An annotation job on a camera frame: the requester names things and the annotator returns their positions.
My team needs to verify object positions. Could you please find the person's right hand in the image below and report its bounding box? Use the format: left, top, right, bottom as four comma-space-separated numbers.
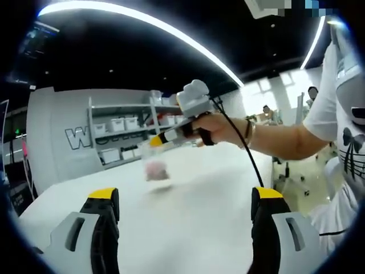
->
193, 112, 250, 146

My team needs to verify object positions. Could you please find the black equipment case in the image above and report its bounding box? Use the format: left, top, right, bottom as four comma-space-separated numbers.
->
9, 182, 38, 215

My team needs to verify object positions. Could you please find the grey metal shelf rack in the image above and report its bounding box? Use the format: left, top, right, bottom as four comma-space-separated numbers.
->
86, 90, 186, 166

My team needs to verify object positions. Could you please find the straight ceiling light strip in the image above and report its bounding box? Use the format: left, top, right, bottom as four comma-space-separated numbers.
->
300, 16, 326, 70

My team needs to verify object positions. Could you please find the grey worn chest device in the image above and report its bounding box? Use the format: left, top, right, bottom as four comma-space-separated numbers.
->
327, 17, 362, 85

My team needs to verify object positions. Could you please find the row of white storage boxes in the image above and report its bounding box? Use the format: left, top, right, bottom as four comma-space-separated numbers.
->
93, 114, 186, 163

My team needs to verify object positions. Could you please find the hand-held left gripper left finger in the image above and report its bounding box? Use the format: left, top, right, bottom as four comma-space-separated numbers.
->
42, 187, 120, 274

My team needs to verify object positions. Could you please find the clear resealable bag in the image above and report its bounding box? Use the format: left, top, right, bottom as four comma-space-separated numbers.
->
141, 142, 172, 182

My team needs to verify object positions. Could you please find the wall letter sign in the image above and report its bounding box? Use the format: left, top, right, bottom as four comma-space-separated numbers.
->
64, 126, 92, 150

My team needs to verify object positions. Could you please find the hanging ceiling screen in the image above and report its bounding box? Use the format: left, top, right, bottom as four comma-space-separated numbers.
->
23, 23, 60, 59

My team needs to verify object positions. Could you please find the white office chair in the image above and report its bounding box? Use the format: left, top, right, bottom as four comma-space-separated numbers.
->
273, 158, 312, 198

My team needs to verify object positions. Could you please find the wrist bracelet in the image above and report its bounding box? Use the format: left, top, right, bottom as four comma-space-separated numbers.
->
242, 119, 257, 150

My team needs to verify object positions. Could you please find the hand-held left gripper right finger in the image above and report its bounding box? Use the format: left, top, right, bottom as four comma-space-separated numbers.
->
250, 186, 323, 274

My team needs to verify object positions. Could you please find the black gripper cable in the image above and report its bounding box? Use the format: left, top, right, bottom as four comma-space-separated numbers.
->
210, 96, 265, 188

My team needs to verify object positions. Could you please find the open laptop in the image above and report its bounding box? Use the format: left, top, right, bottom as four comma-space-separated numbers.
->
0, 99, 11, 161

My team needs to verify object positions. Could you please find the curved ceiling light strip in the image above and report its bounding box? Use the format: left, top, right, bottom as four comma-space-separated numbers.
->
37, 0, 245, 87

